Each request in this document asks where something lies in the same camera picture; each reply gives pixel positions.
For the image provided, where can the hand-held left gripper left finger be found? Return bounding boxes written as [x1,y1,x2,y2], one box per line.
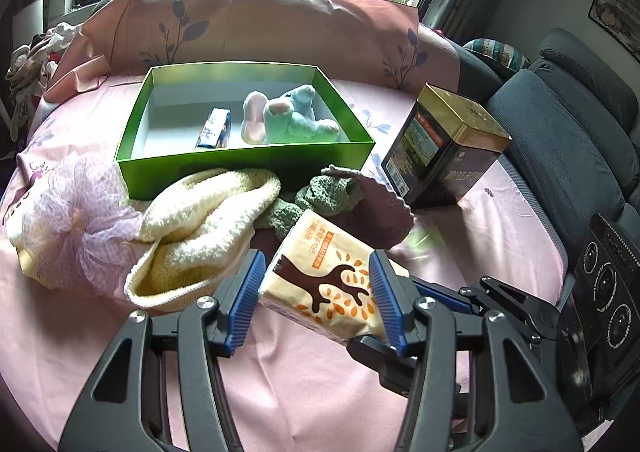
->
[57,249,268,452]

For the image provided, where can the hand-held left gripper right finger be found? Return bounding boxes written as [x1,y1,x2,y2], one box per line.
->
[367,249,586,452]

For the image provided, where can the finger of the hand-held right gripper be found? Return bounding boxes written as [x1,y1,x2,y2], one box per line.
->
[407,274,563,348]
[346,334,426,400]

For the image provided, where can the cream tissue packet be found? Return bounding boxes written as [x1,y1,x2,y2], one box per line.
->
[257,209,411,345]

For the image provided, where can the purple cloth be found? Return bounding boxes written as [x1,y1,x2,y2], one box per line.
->
[345,172,416,247]

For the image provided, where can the cream knitted towel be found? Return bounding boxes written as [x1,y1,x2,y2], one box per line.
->
[124,168,282,310]

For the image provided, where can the green knitted cloth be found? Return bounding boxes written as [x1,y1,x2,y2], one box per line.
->
[255,164,366,240]

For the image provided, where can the green cardboard box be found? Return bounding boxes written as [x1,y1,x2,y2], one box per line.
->
[114,62,377,201]

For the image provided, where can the small printed carton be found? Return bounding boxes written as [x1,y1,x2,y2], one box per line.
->
[195,108,232,150]

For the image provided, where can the purple mesh bath sponge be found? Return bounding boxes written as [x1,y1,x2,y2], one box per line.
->
[20,154,146,295]

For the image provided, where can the black gold tea tin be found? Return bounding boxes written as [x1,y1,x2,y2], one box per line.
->
[381,82,512,209]

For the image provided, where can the grey sofa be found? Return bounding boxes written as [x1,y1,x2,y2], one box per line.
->
[450,28,640,257]

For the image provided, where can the blue plush elephant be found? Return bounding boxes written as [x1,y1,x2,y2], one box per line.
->
[242,84,342,145]

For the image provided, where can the striped pillow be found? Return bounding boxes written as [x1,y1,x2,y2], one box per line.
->
[462,38,531,72]

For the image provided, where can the pink leaf-print bedsheet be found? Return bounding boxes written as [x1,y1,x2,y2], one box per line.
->
[0,0,571,452]

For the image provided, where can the pile of clothes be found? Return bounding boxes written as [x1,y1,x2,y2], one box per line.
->
[5,22,83,133]

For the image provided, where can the white rectangular panel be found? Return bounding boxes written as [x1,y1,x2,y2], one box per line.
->
[11,0,45,50]

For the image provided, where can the framed wall picture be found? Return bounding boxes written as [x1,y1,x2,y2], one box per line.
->
[587,0,640,50]

